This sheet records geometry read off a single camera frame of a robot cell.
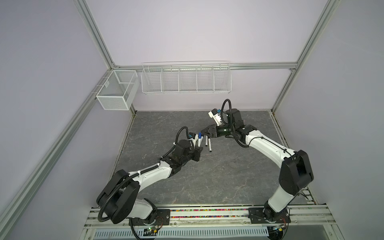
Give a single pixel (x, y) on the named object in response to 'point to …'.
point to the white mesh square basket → (119, 90)
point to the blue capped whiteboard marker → (199, 139)
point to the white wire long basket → (186, 77)
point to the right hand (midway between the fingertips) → (202, 132)
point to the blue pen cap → (200, 135)
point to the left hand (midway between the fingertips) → (202, 149)
